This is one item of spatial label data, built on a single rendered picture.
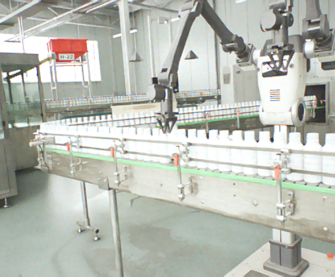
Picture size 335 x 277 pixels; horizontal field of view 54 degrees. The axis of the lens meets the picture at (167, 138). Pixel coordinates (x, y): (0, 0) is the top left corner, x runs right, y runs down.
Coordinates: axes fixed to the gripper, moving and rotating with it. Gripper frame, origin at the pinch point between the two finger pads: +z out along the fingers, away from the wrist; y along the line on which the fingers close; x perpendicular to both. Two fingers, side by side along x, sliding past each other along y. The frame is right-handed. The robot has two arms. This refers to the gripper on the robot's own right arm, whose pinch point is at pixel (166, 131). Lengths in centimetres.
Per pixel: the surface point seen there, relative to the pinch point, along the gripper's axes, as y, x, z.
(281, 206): 6, 58, 23
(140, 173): -0.9, -19.8, 22.1
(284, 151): 2, 57, 5
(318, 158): -3, 67, 7
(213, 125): -206, -120, 3
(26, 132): -160, -528, 22
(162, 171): -0.5, -3.3, 18.8
